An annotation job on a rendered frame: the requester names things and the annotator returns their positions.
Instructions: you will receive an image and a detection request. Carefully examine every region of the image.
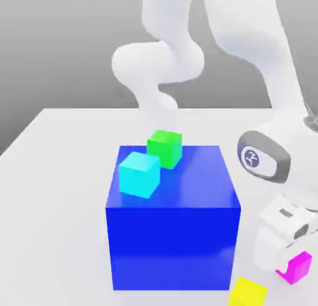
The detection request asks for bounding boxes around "small yellow cube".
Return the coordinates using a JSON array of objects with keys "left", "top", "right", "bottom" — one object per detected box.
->
[{"left": 227, "top": 276, "right": 268, "bottom": 306}]

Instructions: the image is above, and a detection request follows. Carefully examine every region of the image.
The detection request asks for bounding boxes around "small green cube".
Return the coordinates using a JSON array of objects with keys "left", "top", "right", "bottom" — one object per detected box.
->
[{"left": 147, "top": 129, "right": 183, "bottom": 170}]

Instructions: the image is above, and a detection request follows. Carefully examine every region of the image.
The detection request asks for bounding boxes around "large blue box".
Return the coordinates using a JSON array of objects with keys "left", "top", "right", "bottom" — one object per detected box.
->
[{"left": 105, "top": 145, "right": 241, "bottom": 291}]

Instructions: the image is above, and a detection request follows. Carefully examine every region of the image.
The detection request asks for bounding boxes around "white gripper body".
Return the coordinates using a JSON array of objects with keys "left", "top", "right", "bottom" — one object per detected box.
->
[{"left": 253, "top": 224, "right": 318, "bottom": 272}]

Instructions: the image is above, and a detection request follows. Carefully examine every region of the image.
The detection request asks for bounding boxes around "small magenta cube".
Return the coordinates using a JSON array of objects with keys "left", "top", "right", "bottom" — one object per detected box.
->
[{"left": 275, "top": 251, "right": 313, "bottom": 285}]

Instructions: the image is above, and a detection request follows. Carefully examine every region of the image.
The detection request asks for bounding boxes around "small cyan cube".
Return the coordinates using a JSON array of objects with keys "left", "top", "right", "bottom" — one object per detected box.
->
[{"left": 118, "top": 151, "right": 161, "bottom": 199}]

